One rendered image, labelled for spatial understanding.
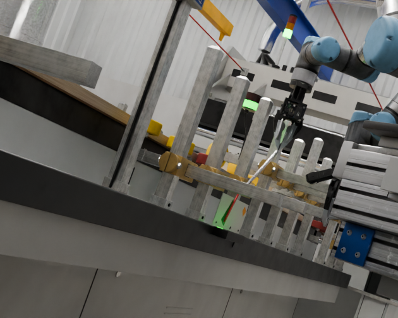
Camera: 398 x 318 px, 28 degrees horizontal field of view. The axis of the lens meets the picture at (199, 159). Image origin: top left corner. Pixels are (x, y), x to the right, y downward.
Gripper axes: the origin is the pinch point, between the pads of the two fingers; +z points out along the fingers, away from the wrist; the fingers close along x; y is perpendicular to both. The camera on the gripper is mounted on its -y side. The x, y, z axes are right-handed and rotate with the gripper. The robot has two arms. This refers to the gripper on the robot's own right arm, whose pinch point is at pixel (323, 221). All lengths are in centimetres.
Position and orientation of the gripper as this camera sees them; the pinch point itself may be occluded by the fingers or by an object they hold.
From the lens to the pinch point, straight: 242.5
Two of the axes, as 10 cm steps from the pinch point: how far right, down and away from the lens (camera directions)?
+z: -3.2, 9.4, -0.8
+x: 3.4, 2.0, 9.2
